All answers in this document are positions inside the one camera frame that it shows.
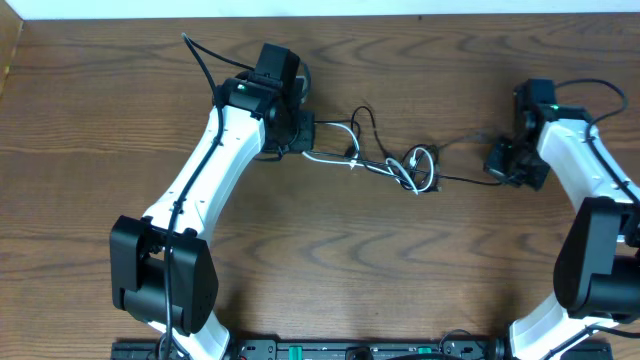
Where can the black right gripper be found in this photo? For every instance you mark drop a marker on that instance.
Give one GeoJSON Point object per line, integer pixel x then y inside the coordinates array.
{"type": "Point", "coordinates": [503, 163]}

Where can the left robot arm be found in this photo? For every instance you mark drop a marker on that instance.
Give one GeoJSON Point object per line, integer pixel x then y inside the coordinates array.
{"type": "Point", "coordinates": [162, 272]}

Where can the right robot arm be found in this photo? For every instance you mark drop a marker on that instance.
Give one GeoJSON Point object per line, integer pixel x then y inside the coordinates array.
{"type": "Point", "coordinates": [595, 289]}

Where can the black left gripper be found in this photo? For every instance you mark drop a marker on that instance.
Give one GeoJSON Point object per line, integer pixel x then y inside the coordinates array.
{"type": "Point", "coordinates": [304, 131]}

